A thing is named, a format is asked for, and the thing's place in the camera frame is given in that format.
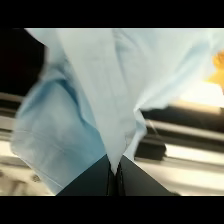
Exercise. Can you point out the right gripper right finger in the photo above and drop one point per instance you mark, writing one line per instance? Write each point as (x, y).
(140, 183)

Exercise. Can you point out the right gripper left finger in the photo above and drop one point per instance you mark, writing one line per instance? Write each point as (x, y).
(91, 181)

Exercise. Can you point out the light blue shirt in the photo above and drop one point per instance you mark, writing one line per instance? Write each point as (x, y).
(100, 96)

